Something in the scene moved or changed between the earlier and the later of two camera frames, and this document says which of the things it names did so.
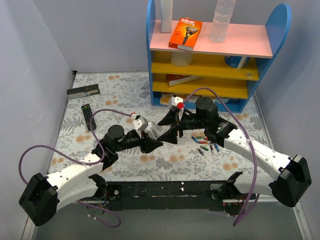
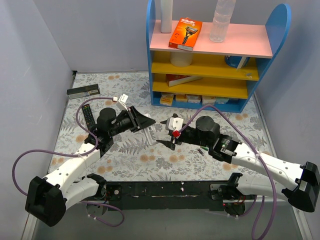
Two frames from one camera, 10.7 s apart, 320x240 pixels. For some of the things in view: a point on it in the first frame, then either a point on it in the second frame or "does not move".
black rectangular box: (83, 91) does not move
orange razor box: (185, 34) does not move
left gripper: (144, 144) -> (134, 119)
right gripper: (179, 126) -> (173, 137)
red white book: (173, 79) does not move
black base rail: (167, 196) does not move
